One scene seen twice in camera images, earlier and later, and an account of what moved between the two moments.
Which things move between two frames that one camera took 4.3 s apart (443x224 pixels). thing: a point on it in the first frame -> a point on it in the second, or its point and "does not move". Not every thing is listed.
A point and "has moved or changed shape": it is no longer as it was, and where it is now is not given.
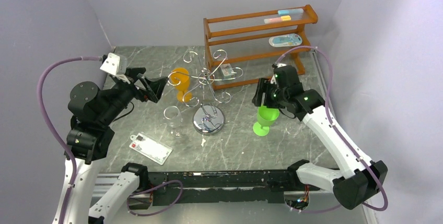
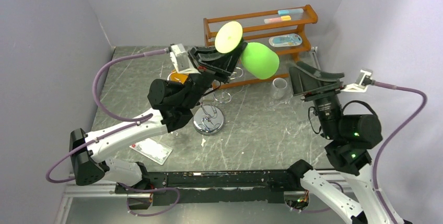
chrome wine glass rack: x=208 y=119 does not move
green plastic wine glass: x=266 y=117 -> x=259 y=61
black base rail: x=188 y=188 does not move
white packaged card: x=150 y=148 does not move
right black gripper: x=266 y=91 -> x=319 y=89
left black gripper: x=154 y=89 -> x=224 y=62
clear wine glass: x=293 y=128 has moved or changed shape
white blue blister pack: x=286 y=40 does not move
